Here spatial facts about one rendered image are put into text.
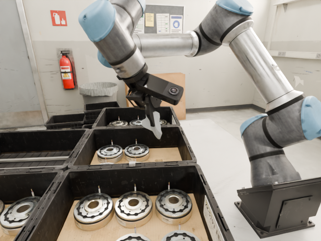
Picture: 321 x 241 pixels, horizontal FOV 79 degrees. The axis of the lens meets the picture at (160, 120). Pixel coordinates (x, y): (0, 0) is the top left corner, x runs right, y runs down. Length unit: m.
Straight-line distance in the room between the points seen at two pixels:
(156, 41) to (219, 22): 0.22
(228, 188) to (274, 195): 0.28
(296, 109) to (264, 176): 0.22
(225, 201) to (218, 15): 0.68
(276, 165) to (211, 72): 3.29
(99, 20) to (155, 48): 0.28
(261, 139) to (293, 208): 0.23
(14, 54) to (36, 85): 0.49
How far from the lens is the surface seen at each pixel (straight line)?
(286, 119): 0.68
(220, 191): 0.91
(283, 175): 0.72
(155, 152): 0.87
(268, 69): 0.70
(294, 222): 0.83
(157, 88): 0.48
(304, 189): 0.75
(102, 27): 0.42
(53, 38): 3.53
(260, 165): 0.74
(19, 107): 3.83
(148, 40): 0.65
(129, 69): 0.46
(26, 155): 1.03
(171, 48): 0.70
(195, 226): 0.59
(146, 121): 0.56
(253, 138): 0.75
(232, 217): 0.81
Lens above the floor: 1.27
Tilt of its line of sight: 21 degrees down
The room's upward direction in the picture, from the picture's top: straight up
